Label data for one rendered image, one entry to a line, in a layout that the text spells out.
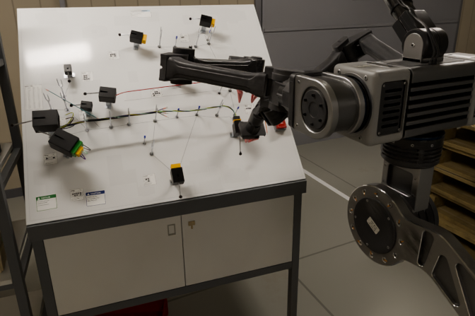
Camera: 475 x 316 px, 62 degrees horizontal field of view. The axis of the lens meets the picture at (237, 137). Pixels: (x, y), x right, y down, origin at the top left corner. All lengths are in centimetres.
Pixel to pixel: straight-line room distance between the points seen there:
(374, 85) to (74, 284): 149
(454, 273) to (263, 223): 116
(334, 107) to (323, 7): 398
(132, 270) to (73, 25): 117
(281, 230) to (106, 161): 89
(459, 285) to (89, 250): 137
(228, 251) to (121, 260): 49
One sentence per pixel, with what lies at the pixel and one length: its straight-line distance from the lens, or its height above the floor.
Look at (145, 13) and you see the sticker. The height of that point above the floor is 160.
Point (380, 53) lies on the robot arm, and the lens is 145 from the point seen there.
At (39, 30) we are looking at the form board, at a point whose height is 154.
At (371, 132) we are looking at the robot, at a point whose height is 141.
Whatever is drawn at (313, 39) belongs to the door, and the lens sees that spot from 467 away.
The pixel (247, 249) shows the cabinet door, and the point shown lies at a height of 53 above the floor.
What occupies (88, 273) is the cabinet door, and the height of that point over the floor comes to 58.
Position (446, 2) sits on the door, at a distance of 610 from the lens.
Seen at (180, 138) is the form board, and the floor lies 108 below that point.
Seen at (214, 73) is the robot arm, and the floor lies 148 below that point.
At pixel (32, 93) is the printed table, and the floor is 129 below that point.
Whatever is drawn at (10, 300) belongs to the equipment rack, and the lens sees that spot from 246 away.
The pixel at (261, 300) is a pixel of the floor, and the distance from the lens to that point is 252.
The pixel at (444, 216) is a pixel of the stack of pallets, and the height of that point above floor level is 34.
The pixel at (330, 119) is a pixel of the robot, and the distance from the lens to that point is 77.
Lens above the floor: 166
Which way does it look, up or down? 19 degrees down
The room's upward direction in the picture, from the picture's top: 1 degrees counter-clockwise
